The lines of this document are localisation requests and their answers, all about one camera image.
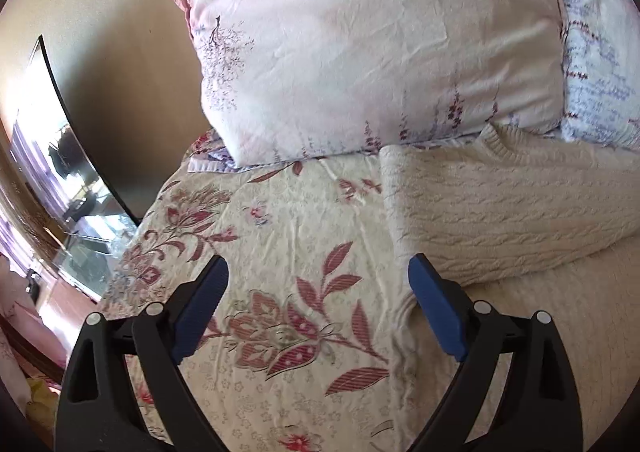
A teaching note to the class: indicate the pink floral pillow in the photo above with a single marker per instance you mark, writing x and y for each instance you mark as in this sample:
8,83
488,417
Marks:
292,79

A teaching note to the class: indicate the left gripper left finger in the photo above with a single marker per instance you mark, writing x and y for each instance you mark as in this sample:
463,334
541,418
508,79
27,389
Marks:
98,410

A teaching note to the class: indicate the white lavender print pillow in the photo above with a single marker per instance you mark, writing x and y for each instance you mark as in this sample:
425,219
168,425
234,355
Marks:
601,70

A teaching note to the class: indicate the floral bed sheet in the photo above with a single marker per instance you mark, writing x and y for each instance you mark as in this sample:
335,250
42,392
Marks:
303,350

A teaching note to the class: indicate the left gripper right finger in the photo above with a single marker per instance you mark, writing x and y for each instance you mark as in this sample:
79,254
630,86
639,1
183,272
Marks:
514,389

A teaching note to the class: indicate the cream cable knit sweater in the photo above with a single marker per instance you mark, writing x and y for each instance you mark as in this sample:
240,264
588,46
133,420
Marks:
528,223

